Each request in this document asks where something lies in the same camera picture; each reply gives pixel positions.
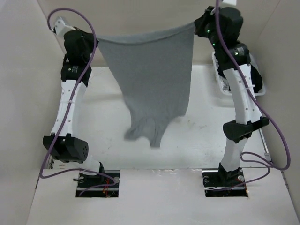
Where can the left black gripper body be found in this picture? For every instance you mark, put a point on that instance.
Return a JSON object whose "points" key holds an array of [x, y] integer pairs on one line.
{"points": [[89, 42]]}

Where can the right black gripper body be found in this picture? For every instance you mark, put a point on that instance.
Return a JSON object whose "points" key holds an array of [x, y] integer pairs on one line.
{"points": [[206, 28]]}

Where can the grey tank top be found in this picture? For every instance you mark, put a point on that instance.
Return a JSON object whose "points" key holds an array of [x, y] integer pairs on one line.
{"points": [[153, 71]]}

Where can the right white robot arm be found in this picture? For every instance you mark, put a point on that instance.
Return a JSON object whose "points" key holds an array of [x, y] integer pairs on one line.
{"points": [[221, 26]]}

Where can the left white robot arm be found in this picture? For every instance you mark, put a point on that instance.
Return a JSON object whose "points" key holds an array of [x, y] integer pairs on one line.
{"points": [[63, 143]]}

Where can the black tank top in basket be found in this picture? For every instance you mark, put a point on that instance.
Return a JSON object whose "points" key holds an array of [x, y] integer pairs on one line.
{"points": [[256, 77]]}

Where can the white garment in basket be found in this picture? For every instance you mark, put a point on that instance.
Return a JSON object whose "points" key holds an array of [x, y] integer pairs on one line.
{"points": [[224, 81]]}

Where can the white plastic basket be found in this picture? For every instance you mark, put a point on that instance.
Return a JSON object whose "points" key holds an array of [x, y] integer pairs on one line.
{"points": [[235, 79]]}

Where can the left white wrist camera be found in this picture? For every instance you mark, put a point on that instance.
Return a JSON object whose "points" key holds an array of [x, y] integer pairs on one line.
{"points": [[61, 27]]}

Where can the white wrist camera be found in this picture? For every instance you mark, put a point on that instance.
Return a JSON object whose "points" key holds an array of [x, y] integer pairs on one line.
{"points": [[61, 27], [230, 2]]}

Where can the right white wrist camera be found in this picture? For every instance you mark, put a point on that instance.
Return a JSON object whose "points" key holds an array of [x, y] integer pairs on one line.
{"points": [[230, 2]]}

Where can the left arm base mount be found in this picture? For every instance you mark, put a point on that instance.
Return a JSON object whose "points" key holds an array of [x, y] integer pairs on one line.
{"points": [[89, 186]]}

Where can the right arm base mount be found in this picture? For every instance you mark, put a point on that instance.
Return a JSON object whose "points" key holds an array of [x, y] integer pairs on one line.
{"points": [[219, 183]]}

